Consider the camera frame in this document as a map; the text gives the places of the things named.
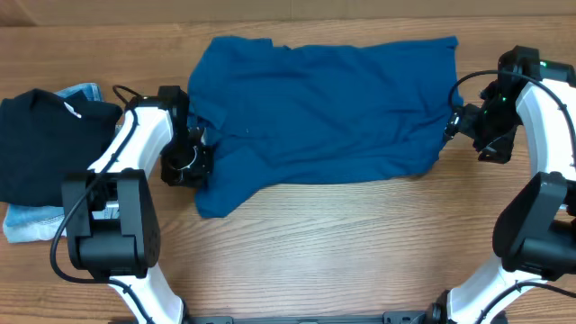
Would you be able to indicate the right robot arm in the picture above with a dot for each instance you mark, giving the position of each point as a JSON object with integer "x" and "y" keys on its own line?
{"x": 531, "y": 248}

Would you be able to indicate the folded black shirt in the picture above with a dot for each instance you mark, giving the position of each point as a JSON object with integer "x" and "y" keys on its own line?
{"x": 45, "y": 148}

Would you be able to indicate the blue polo shirt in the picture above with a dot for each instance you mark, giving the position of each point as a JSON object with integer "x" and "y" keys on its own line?
{"x": 317, "y": 114}

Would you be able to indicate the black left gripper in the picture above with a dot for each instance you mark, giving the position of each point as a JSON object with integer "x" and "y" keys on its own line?
{"x": 193, "y": 136}

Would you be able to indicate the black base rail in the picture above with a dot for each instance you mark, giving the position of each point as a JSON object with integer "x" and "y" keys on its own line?
{"x": 389, "y": 317}

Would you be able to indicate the folded light blue jeans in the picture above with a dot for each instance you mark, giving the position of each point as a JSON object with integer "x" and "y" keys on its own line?
{"x": 27, "y": 222}

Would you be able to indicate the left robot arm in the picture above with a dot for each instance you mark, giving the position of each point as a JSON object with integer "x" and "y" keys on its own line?
{"x": 110, "y": 233}

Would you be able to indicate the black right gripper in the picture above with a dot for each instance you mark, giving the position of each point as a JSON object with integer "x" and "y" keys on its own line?
{"x": 456, "y": 124}

